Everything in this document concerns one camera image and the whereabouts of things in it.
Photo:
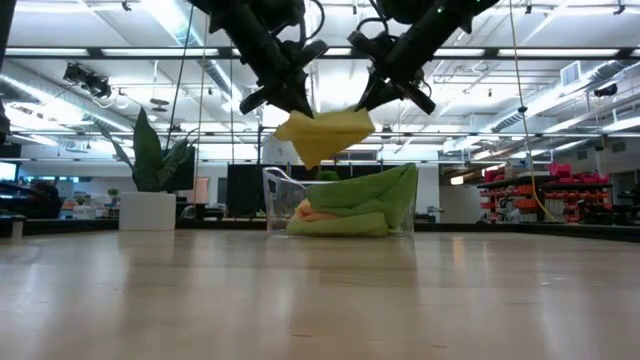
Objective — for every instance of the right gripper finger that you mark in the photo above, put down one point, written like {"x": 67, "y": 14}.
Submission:
{"x": 375, "y": 95}
{"x": 417, "y": 97}

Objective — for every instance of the artificial plant in white pot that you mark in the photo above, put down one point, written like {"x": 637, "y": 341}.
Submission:
{"x": 147, "y": 160}

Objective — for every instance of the yellow microfiber towel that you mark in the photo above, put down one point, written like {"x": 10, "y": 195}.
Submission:
{"x": 325, "y": 137}

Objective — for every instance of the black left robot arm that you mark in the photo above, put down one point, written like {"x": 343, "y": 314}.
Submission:
{"x": 240, "y": 20}

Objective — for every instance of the orange microfiber towel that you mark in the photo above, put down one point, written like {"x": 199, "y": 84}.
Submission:
{"x": 312, "y": 212}

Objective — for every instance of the white box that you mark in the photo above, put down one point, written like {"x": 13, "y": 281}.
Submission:
{"x": 285, "y": 152}

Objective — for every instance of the person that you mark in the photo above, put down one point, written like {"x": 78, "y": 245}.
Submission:
{"x": 47, "y": 200}

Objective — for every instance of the computer monitor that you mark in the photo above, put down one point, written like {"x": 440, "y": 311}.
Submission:
{"x": 7, "y": 171}

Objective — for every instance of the small green bush plant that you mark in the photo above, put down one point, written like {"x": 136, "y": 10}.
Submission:
{"x": 327, "y": 176}

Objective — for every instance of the dark green microfiber towel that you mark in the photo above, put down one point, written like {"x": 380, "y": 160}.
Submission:
{"x": 370, "y": 195}

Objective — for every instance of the black aluminium table frame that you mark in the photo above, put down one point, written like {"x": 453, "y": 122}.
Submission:
{"x": 550, "y": 230}

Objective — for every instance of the clear plastic bin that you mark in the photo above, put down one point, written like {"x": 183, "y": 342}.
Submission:
{"x": 277, "y": 200}

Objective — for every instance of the black ceiling device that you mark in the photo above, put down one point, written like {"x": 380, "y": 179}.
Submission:
{"x": 606, "y": 90}

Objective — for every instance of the shelving with orange bins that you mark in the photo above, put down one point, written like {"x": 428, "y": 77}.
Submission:
{"x": 575, "y": 195}

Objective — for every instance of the black ceiling camera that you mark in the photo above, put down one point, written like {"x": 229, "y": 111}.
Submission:
{"x": 87, "y": 80}

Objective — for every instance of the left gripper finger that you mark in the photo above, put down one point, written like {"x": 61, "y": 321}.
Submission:
{"x": 299, "y": 100}
{"x": 255, "y": 102}

